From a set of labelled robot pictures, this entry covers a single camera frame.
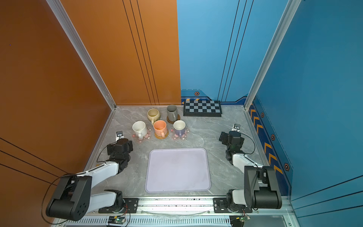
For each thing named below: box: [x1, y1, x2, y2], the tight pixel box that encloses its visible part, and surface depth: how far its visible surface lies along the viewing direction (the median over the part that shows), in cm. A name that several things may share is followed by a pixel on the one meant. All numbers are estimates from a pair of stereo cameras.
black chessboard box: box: [183, 99, 223, 117], surface depth 118 cm
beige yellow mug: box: [146, 108, 161, 126], surface depth 105 cm
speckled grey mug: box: [166, 104, 178, 122], surface depth 105 cm
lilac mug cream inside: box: [172, 119, 186, 138], surface depth 101 cm
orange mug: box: [153, 119, 168, 138], surface depth 98 cm
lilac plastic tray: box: [145, 147, 212, 193], surface depth 87 cm
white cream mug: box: [132, 120, 148, 140], surface depth 99 cm
